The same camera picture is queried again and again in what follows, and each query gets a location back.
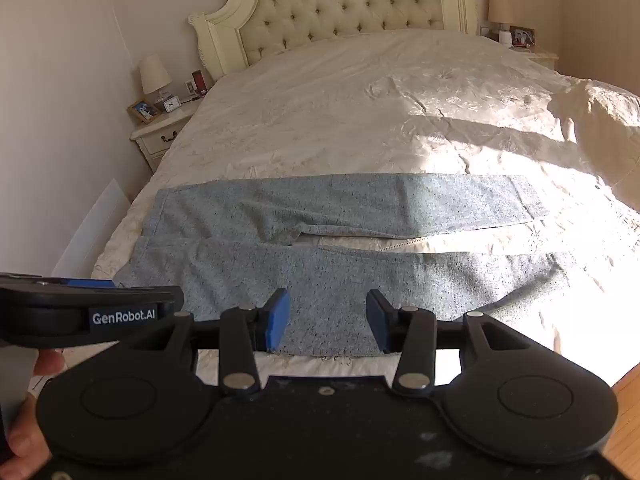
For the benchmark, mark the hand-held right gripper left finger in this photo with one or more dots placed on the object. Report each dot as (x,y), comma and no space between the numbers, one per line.
(277,320)

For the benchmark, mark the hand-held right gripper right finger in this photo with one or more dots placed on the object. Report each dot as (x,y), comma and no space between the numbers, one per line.
(380,322)

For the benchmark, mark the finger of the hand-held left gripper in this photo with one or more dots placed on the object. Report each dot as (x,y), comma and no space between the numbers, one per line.
(90,283)

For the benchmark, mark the grey pants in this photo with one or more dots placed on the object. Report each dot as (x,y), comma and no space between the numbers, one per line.
(325,280)

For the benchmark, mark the person's left hand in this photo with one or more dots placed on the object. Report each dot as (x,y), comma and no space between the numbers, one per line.
(25,435)

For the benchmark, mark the cream nightstand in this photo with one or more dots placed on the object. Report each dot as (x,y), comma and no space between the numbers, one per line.
(542,57)
(155,142)

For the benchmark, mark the white alarm clock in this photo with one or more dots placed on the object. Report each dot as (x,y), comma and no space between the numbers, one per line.
(172,105)

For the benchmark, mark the cream embroidered bedspread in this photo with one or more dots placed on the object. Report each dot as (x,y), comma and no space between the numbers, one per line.
(350,125)

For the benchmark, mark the cream shade table lamp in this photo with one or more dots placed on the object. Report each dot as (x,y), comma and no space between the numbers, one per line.
(500,7)
(154,75)

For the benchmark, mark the red box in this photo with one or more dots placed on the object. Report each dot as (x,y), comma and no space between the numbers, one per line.
(199,81)

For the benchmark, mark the cream rumpled duvet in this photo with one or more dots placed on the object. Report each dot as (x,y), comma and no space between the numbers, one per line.
(600,120)

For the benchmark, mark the white round container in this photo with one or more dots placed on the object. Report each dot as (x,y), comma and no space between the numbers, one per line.
(504,37)

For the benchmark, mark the cream tufted headboard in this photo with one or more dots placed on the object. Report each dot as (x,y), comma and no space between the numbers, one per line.
(325,5)

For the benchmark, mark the wooden photo frame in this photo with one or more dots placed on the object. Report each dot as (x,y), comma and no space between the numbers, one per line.
(144,111)

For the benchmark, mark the dark photo frame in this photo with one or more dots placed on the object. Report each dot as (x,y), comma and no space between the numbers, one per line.
(522,36)

